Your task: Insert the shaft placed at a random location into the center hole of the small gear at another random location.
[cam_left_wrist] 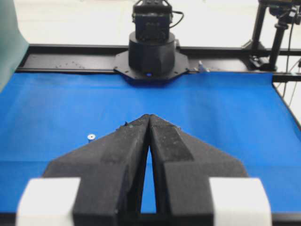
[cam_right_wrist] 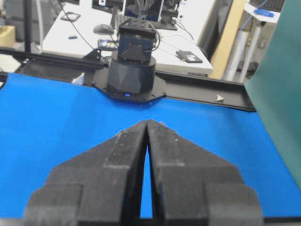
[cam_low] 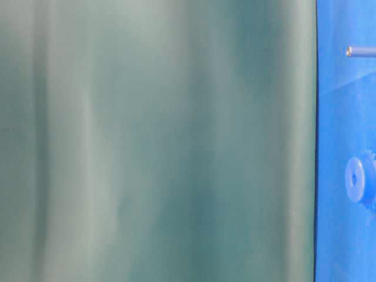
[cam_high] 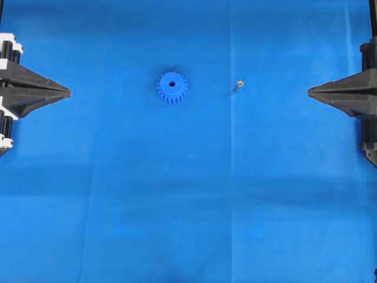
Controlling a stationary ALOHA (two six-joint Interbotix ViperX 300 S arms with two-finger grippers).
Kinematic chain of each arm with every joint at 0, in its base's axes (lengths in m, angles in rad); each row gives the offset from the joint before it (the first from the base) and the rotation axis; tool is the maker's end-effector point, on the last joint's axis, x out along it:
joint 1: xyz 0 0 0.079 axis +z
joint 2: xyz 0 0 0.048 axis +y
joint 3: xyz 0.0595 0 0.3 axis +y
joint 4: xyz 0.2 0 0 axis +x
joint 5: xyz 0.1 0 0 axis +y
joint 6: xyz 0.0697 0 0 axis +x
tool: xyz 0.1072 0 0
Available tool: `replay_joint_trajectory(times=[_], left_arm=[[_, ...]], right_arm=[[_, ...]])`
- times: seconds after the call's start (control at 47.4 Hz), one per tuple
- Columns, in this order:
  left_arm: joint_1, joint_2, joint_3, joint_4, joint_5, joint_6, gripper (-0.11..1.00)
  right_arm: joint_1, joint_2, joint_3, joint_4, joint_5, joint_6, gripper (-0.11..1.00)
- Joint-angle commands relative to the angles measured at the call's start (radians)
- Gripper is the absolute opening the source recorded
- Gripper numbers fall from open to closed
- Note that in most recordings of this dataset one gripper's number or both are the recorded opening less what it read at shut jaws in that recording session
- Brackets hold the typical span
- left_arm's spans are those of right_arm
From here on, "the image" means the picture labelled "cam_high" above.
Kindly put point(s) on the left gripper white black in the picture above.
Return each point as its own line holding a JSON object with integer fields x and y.
{"x": 17, "y": 102}

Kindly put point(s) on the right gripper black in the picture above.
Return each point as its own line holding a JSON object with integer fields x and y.
{"x": 356, "y": 105}

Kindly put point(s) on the small metal shaft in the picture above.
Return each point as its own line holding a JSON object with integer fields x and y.
{"x": 239, "y": 86}

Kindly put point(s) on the small blue plastic gear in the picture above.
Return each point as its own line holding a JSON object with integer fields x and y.
{"x": 172, "y": 87}

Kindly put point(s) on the blue cloth mat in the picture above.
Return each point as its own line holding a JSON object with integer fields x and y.
{"x": 114, "y": 185}

